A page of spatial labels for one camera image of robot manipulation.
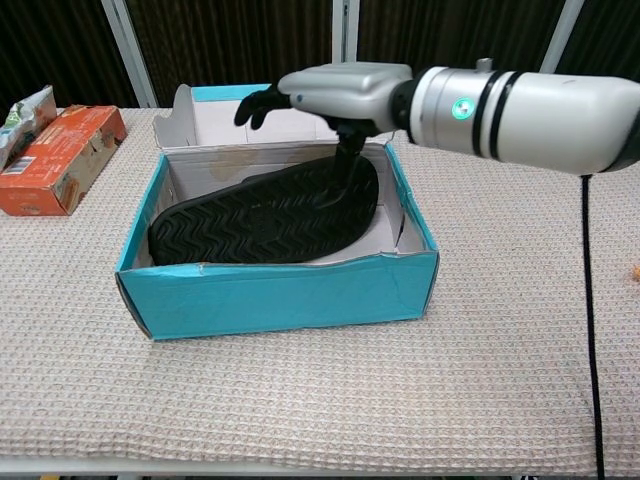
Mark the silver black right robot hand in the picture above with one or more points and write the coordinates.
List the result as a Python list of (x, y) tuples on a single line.
[(345, 92)]

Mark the black shoe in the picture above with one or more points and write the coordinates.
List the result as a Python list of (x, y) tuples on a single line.
[(250, 225)]

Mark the light blue shoe box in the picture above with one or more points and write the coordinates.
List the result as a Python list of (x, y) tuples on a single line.
[(275, 300)]

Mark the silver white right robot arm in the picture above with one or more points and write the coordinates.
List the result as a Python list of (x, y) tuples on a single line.
[(540, 117)]

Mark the orange cardboard carton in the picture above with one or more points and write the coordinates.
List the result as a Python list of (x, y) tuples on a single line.
[(60, 160)]

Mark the beige waffle table cloth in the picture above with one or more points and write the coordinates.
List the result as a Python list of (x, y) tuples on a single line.
[(320, 390)]

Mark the crumpled green white snack bag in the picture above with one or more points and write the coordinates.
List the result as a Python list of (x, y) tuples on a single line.
[(22, 120)]

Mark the small orange object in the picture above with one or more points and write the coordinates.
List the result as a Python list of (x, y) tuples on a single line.
[(636, 275)]

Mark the white upright frame post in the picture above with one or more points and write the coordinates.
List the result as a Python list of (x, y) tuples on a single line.
[(345, 35)]

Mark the white slanted frame post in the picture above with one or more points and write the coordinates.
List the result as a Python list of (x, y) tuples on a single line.
[(562, 35), (131, 55)]

